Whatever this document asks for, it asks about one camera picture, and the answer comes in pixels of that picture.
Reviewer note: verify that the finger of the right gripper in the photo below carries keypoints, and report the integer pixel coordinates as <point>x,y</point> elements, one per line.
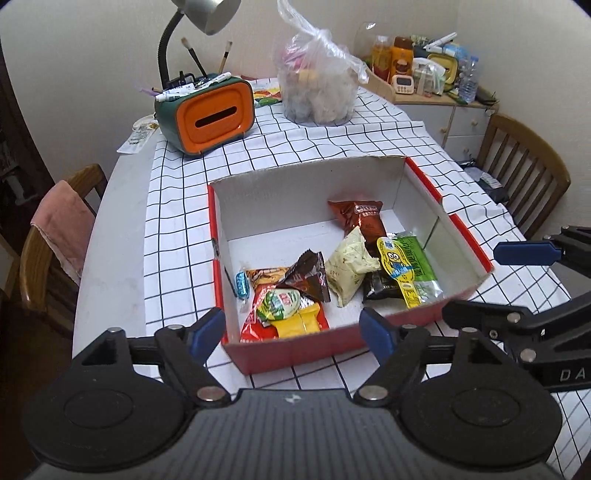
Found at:
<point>536,253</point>

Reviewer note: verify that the clear water bottle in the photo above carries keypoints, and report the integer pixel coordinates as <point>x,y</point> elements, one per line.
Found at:
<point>469,79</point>

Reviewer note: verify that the clear plastic bag of snacks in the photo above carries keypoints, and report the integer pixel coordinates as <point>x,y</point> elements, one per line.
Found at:
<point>318,79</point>

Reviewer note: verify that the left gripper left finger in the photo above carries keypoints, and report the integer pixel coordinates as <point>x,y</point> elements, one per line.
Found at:
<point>184,352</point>

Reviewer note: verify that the wooden chair right side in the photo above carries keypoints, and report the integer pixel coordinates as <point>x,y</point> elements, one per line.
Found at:
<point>532,173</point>

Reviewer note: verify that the green silver snack packet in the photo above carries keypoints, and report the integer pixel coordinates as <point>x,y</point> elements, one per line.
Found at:
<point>426,282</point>

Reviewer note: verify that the orange bottle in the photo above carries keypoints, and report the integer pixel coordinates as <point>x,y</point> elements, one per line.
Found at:
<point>402,56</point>

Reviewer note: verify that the orange green tissue box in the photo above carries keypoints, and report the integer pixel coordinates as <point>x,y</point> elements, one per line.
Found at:
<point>209,117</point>

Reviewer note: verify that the red cardboard box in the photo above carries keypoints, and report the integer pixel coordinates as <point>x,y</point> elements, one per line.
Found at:
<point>295,246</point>

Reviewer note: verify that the pale yellow snack packet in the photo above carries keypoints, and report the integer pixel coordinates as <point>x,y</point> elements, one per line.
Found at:
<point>348,265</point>

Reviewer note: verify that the red Oreo snack bag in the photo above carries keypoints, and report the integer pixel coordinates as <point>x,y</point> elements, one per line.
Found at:
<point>362,214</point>

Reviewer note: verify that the red cartoon chips bag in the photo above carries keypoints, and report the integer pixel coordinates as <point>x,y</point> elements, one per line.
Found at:
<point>262,280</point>

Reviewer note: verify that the dark brown chocolate packet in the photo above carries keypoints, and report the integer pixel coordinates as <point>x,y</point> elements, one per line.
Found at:
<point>308,276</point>

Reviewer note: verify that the pink towel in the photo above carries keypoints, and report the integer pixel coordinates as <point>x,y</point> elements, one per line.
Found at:
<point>65,224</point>

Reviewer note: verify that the wooden chair with pink towel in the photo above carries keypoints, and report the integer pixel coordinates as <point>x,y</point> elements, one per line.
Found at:
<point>46,290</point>

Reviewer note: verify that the yellow green container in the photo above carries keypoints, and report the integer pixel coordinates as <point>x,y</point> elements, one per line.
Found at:
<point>450,65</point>

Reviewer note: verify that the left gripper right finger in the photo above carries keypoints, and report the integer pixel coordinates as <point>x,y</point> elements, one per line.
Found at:
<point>399,351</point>

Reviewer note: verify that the white drawer cabinet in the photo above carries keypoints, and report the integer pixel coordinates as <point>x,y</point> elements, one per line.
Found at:
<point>459,129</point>

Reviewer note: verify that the white kitchen timer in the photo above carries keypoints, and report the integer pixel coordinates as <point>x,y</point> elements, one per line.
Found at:
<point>403,84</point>

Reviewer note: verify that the blue foil candy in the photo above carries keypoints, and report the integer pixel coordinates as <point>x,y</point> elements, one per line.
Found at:
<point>242,285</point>

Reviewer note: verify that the yellow minion jelly cup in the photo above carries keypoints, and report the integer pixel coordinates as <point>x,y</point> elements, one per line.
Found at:
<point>397,265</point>

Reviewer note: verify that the black snack packet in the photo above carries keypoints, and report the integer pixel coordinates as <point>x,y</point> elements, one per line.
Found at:
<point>379,286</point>

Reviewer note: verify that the white grid tablecloth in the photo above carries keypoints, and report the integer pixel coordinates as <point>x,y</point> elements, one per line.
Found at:
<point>296,422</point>

